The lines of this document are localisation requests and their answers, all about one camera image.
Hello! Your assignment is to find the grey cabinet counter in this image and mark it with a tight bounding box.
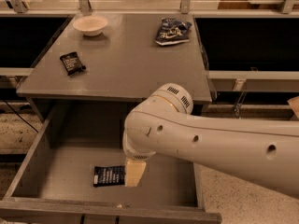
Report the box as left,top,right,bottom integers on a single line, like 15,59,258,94
17,13,211,135

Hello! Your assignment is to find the black snack bar wrapper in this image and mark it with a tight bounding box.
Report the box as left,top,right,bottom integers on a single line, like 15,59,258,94
60,51,86,76

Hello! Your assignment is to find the white paper bowl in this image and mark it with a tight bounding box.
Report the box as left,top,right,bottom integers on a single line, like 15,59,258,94
73,16,108,36

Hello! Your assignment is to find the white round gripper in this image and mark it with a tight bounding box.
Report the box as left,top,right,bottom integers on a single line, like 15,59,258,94
122,132,156,188

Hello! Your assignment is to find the black floor cable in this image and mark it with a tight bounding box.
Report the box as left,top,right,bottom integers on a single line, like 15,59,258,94
0,98,39,133

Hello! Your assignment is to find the dark blue rxbar wrapper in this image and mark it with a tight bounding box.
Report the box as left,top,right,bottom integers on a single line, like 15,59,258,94
93,165,125,187

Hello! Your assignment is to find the blue crumpled chip bag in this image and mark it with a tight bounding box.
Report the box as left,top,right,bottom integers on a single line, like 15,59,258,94
155,18,192,46

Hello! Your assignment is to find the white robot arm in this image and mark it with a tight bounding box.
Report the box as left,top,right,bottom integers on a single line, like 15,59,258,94
123,83,299,198

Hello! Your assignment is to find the metal railing frame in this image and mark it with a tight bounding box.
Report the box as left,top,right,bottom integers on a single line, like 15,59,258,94
0,0,299,16

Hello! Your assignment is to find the grey open top drawer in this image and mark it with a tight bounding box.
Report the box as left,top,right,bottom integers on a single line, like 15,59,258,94
0,102,221,224

